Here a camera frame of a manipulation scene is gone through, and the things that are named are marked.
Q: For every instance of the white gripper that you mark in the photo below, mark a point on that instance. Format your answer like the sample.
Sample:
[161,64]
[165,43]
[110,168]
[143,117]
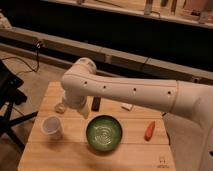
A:
[84,111]

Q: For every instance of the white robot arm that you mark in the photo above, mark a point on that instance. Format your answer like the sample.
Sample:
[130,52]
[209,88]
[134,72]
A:
[189,100]

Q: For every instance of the green ceramic bowl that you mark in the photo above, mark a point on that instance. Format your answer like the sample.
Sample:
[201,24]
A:
[104,133]

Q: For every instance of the black rectangular block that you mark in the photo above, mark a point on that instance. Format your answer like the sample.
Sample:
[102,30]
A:
[96,104]

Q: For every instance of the white plastic bottle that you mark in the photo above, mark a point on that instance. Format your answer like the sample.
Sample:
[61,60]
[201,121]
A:
[60,107]

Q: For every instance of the white rectangular block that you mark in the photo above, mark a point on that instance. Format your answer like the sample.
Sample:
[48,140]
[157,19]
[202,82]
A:
[127,107]

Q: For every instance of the orange carrot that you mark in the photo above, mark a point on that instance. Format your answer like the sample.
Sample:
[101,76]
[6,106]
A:
[149,131]

